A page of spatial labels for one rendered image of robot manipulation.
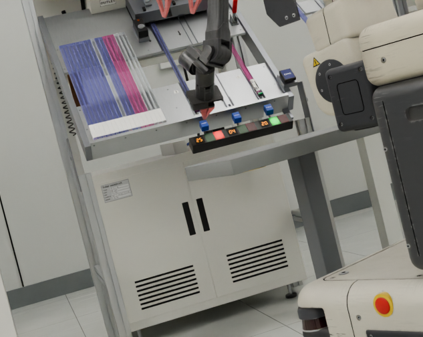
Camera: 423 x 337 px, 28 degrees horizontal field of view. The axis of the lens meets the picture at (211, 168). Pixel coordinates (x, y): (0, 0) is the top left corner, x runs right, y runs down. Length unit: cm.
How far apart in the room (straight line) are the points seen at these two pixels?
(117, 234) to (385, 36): 150
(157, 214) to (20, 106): 178
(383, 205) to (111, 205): 94
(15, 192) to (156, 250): 172
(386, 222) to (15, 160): 226
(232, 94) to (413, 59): 118
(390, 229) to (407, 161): 126
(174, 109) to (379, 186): 77
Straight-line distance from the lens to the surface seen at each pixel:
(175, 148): 300
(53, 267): 459
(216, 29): 247
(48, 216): 456
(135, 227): 294
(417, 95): 168
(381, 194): 296
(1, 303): 276
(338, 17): 199
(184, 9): 307
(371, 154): 294
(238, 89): 278
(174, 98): 275
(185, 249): 298
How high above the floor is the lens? 70
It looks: 3 degrees down
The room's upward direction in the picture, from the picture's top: 14 degrees counter-clockwise
